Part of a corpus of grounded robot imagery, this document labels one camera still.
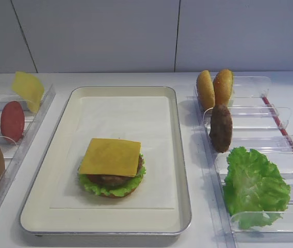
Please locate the golden sesame bun top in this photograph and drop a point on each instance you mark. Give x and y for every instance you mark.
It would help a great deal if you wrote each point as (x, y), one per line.
(223, 86)

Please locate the yellow cheese slice on burger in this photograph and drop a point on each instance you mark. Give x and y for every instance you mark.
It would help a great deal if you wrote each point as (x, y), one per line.
(114, 157)

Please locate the brown meat patty on burger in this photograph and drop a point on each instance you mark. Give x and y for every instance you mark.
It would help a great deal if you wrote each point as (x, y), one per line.
(108, 180)

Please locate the brown meat patty in rack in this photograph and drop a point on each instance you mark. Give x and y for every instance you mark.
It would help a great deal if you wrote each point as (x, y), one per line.
(221, 127)

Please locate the green lettuce on burger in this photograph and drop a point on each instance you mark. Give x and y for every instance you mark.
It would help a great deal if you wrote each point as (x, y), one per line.
(95, 188)

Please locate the yellow cheese slice in rack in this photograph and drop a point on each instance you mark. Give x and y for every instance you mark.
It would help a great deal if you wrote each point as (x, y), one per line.
(29, 88)

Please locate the green lettuce leaf in rack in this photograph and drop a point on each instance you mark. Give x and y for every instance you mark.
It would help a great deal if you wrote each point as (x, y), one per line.
(255, 193)

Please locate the red tomato slice in rack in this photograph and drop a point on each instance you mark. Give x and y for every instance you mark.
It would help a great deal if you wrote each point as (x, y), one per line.
(12, 122)

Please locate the white paper tray liner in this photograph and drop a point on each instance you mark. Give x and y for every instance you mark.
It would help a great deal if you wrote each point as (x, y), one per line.
(142, 119)

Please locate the golden bun half left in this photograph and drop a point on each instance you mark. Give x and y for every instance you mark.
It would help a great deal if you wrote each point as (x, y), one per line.
(205, 90)

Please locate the bottom bun on tray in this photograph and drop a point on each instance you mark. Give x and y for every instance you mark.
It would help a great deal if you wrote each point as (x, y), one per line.
(118, 192)

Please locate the clear acrylic right rack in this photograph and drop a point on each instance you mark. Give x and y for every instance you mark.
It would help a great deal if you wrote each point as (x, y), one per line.
(253, 128)

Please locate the clear acrylic rack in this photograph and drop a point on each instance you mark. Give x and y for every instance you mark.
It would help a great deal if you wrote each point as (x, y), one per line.
(14, 153)
(253, 128)

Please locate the clear acrylic left rack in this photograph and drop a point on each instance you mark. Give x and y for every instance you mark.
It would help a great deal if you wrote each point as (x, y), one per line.
(14, 153)

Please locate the metal baking tray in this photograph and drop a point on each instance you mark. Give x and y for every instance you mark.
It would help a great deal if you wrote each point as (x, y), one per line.
(38, 217)

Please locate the red strip on rack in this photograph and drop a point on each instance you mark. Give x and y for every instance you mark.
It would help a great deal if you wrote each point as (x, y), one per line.
(288, 139)

